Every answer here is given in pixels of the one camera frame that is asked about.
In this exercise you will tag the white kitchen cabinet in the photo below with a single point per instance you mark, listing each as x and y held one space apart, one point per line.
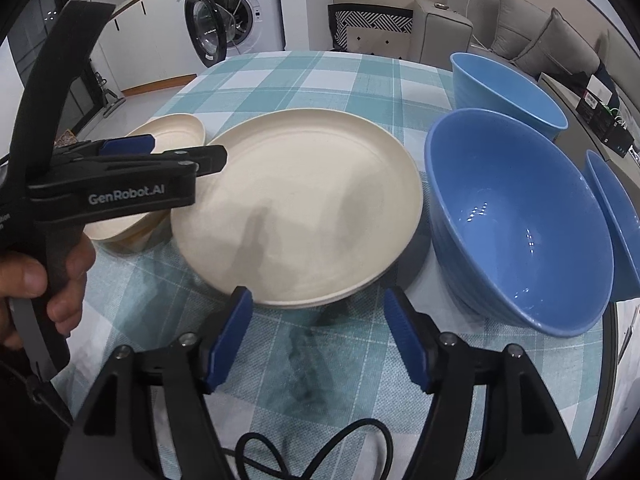
150 45

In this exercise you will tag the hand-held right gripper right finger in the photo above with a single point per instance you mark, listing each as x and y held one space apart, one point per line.
407 340

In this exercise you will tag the black box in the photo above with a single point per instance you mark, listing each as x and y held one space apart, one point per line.
607 125

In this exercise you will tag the beige diamond print cushion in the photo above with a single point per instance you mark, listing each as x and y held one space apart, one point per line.
380 42

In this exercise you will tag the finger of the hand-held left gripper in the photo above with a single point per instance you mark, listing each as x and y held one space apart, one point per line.
127 145
210 159

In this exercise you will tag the white washing machine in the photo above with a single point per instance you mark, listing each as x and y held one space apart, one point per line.
260 25

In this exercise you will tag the small cream plate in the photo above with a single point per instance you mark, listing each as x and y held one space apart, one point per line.
175 130

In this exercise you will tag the person's left hand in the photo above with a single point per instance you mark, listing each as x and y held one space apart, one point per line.
22 275

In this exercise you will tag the grey sofa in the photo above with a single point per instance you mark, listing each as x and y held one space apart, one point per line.
440 35

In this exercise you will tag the teal checked tablecloth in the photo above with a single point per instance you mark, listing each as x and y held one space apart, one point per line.
310 85

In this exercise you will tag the large cream plate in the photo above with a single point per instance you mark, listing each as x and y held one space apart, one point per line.
300 200

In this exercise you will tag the grey cushion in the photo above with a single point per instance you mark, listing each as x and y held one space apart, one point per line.
560 45
517 20

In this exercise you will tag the blue bowl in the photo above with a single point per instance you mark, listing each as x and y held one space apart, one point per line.
615 220
500 90
525 210

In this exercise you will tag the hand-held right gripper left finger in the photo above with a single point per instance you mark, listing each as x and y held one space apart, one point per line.
231 335

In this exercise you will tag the dark glossy appliance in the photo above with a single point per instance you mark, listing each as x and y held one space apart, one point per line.
75 105

